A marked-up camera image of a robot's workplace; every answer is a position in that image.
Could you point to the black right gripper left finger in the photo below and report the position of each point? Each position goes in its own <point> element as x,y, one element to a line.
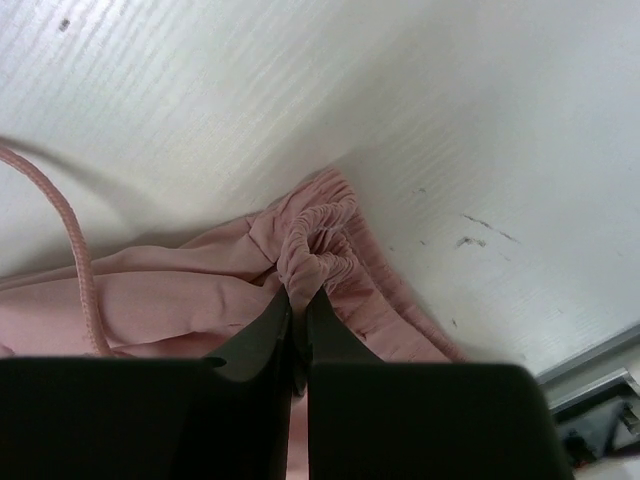
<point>222,416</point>

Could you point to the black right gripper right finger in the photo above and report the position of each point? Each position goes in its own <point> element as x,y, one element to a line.
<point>371,419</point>

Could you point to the pink trousers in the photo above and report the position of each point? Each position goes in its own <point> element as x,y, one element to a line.
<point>151,301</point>

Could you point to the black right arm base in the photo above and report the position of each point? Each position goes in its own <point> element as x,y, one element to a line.
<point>592,433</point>

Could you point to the aluminium table edge rail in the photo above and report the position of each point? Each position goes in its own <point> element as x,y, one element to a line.
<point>608,367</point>

